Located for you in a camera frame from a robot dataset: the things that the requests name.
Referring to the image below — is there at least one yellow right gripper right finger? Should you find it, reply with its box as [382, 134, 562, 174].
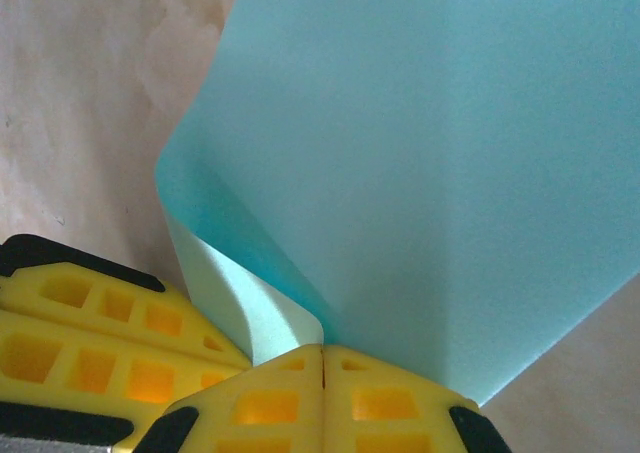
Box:
[322, 345, 514, 453]

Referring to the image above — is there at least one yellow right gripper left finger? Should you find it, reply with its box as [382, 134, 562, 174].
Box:
[132, 343, 326, 453]

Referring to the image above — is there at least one teal square paper sheet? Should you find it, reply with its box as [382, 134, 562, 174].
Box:
[154, 0, 640, 407]

